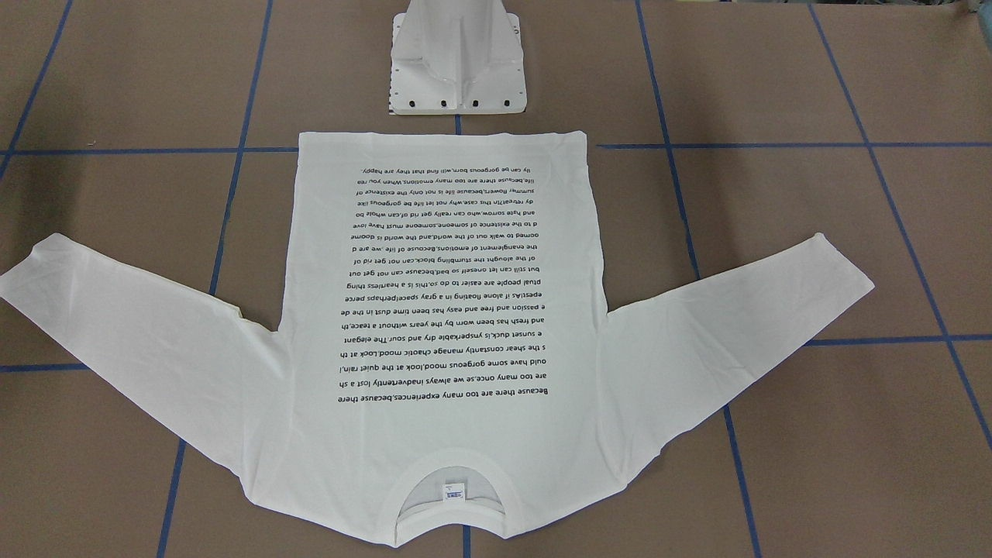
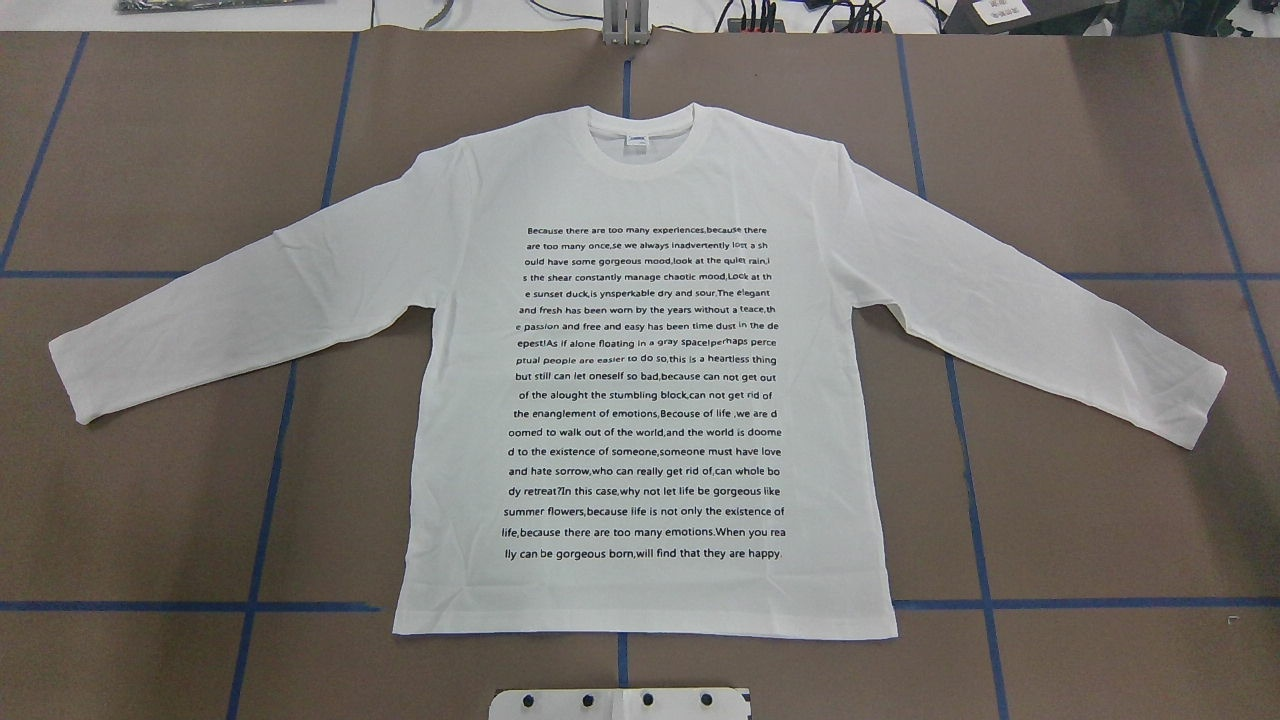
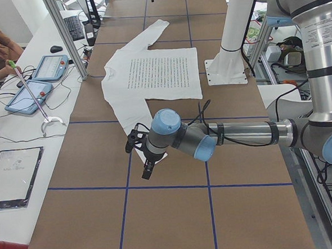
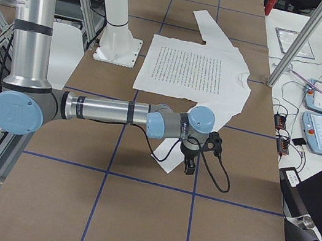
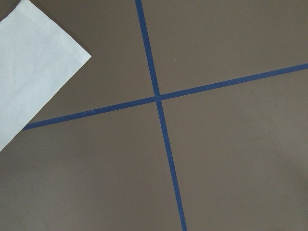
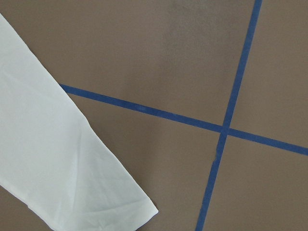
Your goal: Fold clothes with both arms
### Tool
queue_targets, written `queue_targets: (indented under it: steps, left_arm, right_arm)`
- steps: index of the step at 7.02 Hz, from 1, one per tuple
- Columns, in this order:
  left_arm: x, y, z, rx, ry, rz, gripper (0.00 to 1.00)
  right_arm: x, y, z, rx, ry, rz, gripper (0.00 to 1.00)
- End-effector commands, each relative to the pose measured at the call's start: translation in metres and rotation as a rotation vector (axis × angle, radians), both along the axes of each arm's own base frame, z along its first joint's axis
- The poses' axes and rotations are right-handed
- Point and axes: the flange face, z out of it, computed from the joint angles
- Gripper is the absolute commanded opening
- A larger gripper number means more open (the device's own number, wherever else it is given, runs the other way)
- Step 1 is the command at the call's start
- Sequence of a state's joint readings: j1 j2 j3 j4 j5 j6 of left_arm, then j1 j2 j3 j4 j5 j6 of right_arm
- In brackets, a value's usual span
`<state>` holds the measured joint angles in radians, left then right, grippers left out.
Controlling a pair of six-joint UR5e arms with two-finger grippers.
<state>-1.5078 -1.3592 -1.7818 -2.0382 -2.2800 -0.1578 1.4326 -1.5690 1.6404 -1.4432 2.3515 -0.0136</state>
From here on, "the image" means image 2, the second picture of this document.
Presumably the white long-sleeve printed shirt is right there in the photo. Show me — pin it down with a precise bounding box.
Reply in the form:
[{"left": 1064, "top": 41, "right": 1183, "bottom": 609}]
[{"left": 50, "top": 104, "right": 1226, "bottom": 641}]

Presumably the grey aluminium frame post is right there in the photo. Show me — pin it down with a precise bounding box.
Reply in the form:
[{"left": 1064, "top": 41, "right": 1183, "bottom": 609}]
[{"left": 602, "top": 0, "right": 652, "bottom": 46}]

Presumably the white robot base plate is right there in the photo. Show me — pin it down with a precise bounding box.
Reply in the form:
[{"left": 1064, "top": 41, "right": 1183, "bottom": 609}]
[{"left": 488, "top": 687, "right": 753, "bottom": 720}]

